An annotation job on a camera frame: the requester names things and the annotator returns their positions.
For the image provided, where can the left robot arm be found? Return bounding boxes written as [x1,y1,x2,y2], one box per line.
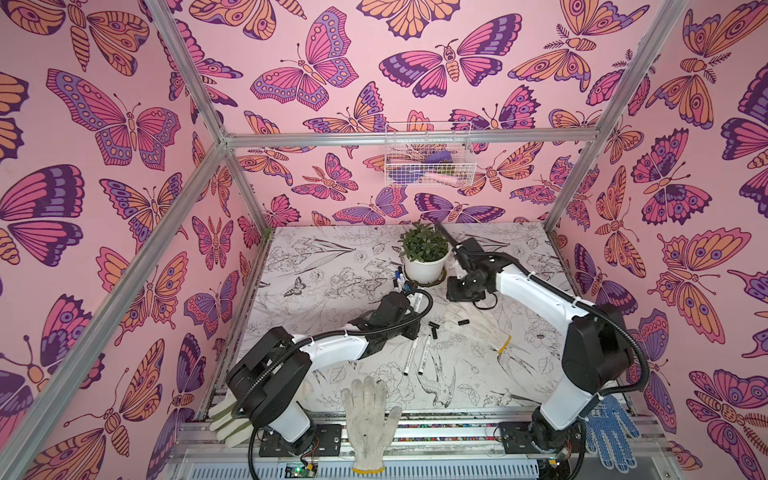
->
[225,289,433,454]

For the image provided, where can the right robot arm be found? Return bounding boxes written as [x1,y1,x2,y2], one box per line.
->
[447,238,650,453]

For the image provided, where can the white glove on table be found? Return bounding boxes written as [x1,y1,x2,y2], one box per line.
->
[441,302,511,354]

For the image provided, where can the white potted green plant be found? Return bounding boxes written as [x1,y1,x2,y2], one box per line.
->
[400,222,449,285]

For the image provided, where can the white glove front edge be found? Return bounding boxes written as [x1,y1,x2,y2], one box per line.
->
[341,376,402,475]

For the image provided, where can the small circuit board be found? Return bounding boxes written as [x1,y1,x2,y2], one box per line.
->
[284,462,318,479]

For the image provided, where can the striped glove left edge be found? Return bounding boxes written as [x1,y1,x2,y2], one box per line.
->
[208,391,254,448]

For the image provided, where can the blue dotted glove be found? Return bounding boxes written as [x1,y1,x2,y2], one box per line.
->
[586,396,640,474]

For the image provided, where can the white wire wall basket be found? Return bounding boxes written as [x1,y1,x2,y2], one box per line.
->
[382,127,477,189]

